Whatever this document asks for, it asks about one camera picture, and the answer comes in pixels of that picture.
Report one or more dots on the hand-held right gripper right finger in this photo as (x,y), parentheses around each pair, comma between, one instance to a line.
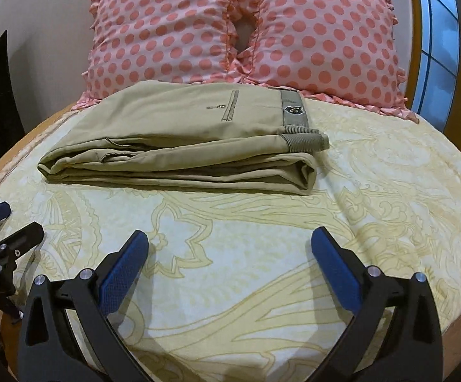
(336,266)

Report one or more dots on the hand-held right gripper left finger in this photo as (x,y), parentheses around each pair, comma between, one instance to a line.
(121,264)

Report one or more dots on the khaki pants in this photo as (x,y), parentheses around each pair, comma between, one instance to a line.
(182,139)

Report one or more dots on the yellow patterned bed sheet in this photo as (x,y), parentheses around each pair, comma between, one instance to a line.
(254,246)

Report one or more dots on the pink polka dot pillow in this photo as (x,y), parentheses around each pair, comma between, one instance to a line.
(163,36)
(326,32)

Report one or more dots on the blue glass window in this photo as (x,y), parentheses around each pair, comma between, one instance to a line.
(441,39)

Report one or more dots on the wooden bed frame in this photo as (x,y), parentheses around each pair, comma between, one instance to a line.
(3,318)

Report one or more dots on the yellow wooden window frame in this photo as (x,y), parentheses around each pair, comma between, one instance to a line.
(407,47)

